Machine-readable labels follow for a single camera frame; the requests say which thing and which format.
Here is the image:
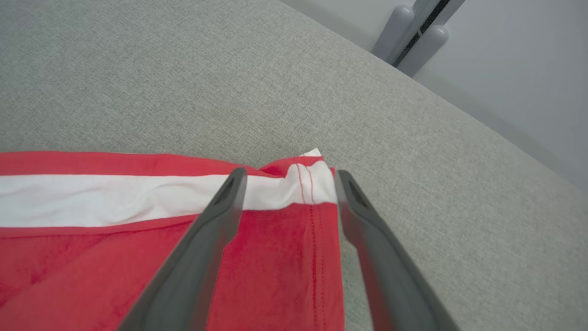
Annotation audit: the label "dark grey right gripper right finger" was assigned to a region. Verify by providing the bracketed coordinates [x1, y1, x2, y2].
[334, 169, 460, 331]

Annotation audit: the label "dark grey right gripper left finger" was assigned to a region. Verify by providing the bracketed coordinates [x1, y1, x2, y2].
[117, 167, 248, 331]

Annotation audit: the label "red shorts with white stripe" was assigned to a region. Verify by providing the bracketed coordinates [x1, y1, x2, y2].
[0, 148, 346, 331]

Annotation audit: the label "grey metal partition post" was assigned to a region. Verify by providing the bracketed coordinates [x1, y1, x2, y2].
[371, 0, 467, 78]

